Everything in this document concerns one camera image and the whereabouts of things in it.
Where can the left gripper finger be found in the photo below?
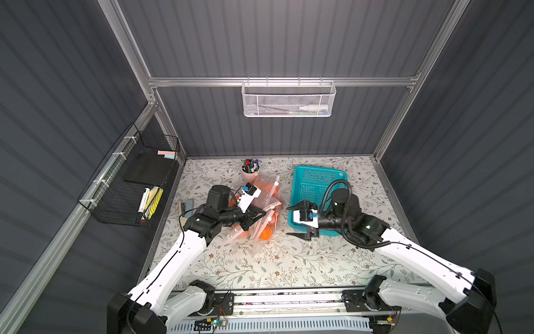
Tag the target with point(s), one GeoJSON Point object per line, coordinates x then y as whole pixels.
{"type": "Point", "coordinates": [245, 225]}
{"type": "Point", "coordinates": [256, 213]}

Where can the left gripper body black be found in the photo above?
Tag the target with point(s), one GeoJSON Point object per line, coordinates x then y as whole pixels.
{"type": "Point", "coordinates": [246, 215]}

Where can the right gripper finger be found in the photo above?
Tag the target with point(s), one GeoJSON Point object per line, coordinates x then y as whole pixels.
{"type": "Point", "coordinates": [303, 205]}
{"type": "Point", "coordinates": [307, 236]}

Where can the clear zip-top bag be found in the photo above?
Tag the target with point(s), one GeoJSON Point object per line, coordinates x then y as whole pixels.
{"type": "Point", "coordinates": [270, 196]}
{"type": "Point", "coordinates": [237, 234]}

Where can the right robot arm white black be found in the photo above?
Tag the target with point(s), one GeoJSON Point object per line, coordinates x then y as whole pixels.
{"type": "Point", "coordinates": [465, 299]}

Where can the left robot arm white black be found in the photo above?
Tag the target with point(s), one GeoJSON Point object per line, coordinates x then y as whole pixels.
{"type": "Point", "coordinates": [149, 307]}

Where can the orange in front bag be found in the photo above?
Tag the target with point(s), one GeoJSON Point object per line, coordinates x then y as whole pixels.
{"type": "Point", "coordinates": [266, 233]}

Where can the teal plastic basket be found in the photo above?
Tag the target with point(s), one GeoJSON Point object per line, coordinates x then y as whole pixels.
{"type": "Point", "coordinates": [313, 188]}

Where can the pink pen cup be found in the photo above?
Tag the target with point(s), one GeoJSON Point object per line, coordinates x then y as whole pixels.
{"type": "Point", "coordinates": [250, 170]}

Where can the yellow item in black basket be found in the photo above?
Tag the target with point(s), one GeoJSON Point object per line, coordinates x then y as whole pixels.
{"type": "Point", "coordinates": [154, 196]}

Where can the black notebook in basket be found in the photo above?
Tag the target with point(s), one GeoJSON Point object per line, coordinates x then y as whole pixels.
{"type": "Point", "coordinates": [149, 170]}

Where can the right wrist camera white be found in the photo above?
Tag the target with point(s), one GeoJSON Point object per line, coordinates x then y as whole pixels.
{"type": "Point", "coordinates": [306, 217]}

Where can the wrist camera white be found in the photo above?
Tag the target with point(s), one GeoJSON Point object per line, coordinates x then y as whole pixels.
{"type": "Point", "coordinates": [306, 217]}
{"type": "Point", "coordinates": [249, 192]}

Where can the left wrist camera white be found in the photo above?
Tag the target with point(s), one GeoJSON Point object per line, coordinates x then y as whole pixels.
{"type": "Point", "coordinates": [249, 192]}

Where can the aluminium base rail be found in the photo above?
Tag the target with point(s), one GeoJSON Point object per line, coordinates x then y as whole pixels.
{"type": "Point", "coordinates": [288, 302]}

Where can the black wire wall basket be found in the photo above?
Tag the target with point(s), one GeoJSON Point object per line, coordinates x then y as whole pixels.
{"type": "Point", "coordinates": [132, 183]}

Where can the white wire mesh basket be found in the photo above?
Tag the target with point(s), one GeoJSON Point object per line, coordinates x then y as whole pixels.
{"type": "Point", "coordinates": [293, 99]}

